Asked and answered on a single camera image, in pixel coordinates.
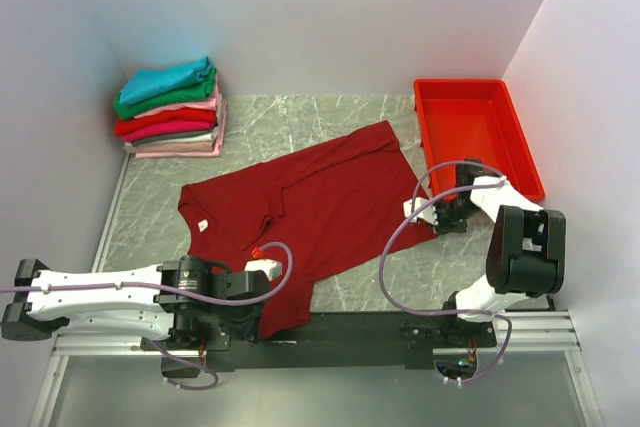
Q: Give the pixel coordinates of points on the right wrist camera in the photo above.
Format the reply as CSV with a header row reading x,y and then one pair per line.
x,y
420,210

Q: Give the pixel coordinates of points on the pink bottom folded t-shirt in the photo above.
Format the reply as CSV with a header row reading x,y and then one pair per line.
x,y
216,134

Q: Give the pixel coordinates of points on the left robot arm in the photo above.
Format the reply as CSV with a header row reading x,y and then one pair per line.
x,y
179,304

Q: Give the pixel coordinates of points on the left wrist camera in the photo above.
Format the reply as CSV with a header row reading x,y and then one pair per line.
x,y
259,262

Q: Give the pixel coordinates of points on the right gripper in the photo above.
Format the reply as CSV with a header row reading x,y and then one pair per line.
x,y
445,228

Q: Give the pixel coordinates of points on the red folded t-shirt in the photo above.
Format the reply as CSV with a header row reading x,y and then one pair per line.
x,y
186,114

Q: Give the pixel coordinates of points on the green folded t-shirt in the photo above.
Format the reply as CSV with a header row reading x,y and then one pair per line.
x,y
194,93

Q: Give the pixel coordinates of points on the aluminium rail frame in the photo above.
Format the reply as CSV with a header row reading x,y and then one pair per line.
x,y
528,329

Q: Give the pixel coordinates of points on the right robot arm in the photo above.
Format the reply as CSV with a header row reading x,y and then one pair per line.
x,y
525,257

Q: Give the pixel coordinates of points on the red plastic bin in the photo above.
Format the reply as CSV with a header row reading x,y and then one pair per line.
x,y
475,119

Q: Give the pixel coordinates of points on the turquoise folded t-shirt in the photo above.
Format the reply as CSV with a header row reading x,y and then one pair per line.
x,y
146,84

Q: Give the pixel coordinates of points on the light pink folded t-shirt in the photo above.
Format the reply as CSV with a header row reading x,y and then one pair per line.
x,y
211,104

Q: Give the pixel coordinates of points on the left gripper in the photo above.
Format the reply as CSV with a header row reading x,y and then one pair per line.
x,y
248,330

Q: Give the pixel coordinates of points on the dark grey folded t-shirt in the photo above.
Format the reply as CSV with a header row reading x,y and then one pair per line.
x,y
170,137

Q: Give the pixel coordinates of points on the dark red t-shirt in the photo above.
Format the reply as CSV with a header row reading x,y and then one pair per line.
x,y
335,205

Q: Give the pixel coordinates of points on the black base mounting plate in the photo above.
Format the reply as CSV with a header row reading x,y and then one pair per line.
x,y
191,336

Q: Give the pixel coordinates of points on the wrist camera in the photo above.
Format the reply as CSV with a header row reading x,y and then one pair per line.
x,y
259,262
420,210

